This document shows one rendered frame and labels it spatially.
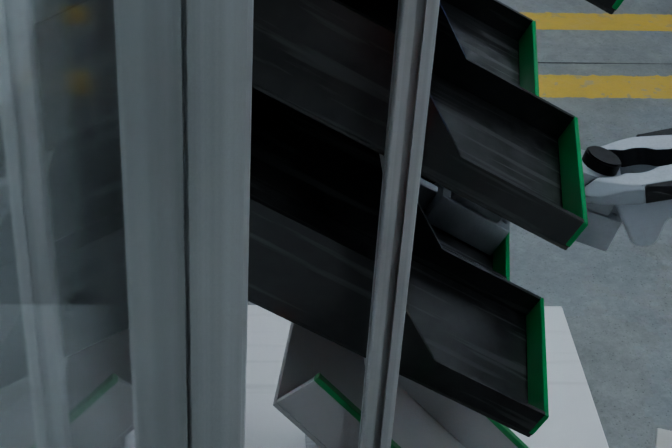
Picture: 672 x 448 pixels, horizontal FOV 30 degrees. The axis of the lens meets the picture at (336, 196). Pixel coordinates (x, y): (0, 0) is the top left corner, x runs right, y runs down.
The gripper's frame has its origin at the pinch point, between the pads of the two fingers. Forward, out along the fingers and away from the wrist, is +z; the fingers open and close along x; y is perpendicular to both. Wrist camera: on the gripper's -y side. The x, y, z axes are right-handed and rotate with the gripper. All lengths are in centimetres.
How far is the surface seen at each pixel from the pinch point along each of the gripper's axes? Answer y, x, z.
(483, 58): -11.4, -1.9, 6.8
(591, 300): 116, 161, 1
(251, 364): 31, 21, 39
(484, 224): 2.7, -2.1, 8.6
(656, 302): 120, 163, -14
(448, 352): 4.1, -17.6, 11.0
